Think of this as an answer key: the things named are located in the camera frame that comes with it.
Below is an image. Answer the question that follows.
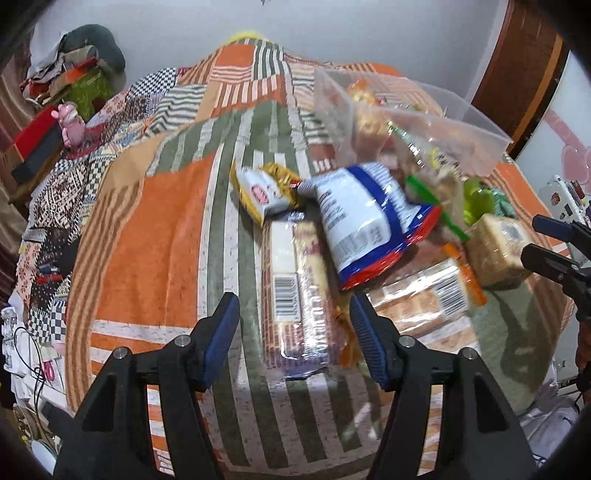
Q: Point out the pink plush toy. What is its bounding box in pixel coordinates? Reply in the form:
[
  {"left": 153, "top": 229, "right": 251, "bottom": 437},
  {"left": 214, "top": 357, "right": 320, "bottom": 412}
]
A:
[{"left": 52, "top": 102, "right": 86, "bottom": 150}]

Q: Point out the clear biscuit packet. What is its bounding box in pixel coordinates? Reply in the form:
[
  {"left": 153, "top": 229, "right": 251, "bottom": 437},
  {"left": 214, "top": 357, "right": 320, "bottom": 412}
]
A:
[{"left": 365, "top": 244, "right": 489, "bottom": 343}]

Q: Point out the long brown cracker packet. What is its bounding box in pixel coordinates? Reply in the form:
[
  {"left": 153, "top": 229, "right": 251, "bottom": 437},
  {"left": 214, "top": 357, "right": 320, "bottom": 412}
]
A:
[{"left": 261, "top": 212, "right": 346, "bottom": 380}]

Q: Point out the brown wooden door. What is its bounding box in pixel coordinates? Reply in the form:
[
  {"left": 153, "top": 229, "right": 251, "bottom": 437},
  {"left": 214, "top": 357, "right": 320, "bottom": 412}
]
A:
[{"left": 471, "top": 0, "right": 571, "bottom": 154}]

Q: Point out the blue white snack bag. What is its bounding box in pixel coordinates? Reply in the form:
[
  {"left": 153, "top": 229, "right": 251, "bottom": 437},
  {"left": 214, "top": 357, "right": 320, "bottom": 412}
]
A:
[{"left": 298, "top": 162, "right": 445, "bottom": 291}]

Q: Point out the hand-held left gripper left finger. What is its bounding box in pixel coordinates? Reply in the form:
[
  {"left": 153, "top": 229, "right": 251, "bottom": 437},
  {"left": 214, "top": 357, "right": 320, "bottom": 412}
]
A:
[{"left": 53, "top": 292, "right": 241, "bottom": 480}]

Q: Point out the green snack packet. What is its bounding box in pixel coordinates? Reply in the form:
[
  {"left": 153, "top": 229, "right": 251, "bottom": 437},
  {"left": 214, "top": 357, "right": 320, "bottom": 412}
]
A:
[{"left": 462, "top": 178, "right": 519, "bottom": 227}]

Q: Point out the white cabinet with pink sticker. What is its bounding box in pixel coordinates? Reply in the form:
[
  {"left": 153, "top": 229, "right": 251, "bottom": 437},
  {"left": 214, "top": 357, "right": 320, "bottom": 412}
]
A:
[{"left": 512, "top": 50, "right": 591, "bottom": 222}]

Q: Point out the clear bag with green seal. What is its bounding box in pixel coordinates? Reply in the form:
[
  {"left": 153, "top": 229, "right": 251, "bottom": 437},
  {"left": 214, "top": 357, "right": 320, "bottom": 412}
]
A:
[{"left": 369, "top": 108, "right": 472, "bottom": 243}]

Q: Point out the yellow white snack packet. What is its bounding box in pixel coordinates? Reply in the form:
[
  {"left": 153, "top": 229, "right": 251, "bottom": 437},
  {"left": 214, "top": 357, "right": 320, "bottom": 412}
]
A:
[{"left": 230, "top": 161, "right": 306, "bottom": 227}]

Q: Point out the orange green patchwork blanket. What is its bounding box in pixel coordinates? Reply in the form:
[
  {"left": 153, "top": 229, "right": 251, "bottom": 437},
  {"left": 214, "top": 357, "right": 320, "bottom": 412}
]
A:
[{"left": 14, "top": 39, "right": 578, "bottom": 480}]

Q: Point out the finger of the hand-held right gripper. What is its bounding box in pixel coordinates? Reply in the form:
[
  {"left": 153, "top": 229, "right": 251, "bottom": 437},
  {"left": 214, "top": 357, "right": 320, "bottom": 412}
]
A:
[
  {"left": 532, "top": 215, "right": 591, "bottom": 252},
  {"left": 521, "top": 243, "right": 591, "bottom": 324}
]

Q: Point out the red box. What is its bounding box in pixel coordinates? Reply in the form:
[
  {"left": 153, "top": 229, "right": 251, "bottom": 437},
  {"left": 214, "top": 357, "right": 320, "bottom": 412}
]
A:
[{"left": 11, "top": 106, "right": 66, "bottom": 185}]

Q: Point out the square cracker pack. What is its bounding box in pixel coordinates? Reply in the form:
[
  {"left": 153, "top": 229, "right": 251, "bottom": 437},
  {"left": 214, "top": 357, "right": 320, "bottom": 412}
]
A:
[{"left": 464, "top": 215, "right": 539, "bottom": 289}]

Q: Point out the black cable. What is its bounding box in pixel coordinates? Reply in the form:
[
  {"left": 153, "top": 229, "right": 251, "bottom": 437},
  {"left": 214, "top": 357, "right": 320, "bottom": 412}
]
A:
[{"left": 0, "top": 323, "right": 52, "bottom": 416}]

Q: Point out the orange yellow snack packet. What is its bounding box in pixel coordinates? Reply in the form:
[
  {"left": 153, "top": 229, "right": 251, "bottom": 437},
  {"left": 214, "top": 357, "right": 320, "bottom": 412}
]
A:
[{"left": 346, "top": 78, "right": 394, "bottom": 149}]

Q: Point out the clear plastic container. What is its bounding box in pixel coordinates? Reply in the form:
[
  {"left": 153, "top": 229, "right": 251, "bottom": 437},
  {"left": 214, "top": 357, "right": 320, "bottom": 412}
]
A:
[{"left": 314, "top": 68, "right": 513, "bottom": 182}]

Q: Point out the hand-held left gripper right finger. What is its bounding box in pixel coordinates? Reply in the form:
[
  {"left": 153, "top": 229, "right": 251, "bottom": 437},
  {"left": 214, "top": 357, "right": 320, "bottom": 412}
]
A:
[{"left": 348, "top": 294, "right": 539, "bottom": 480}]

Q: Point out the pile of clothes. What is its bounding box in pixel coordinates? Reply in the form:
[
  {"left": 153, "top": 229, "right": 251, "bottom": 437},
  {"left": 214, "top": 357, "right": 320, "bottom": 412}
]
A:
[{"left": 21, "top": 25, "right": 127, "bottom": 121}]

